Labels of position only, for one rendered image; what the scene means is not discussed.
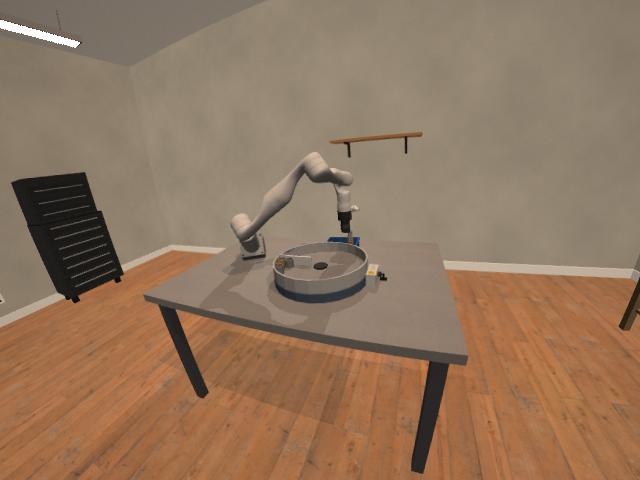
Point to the blue plastic tray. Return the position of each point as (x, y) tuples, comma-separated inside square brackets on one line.
[(344, 240)]

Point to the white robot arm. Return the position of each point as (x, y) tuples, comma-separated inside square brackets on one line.
[(279, 196)]

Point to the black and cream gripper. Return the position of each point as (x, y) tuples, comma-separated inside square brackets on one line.
[(344, 215)]

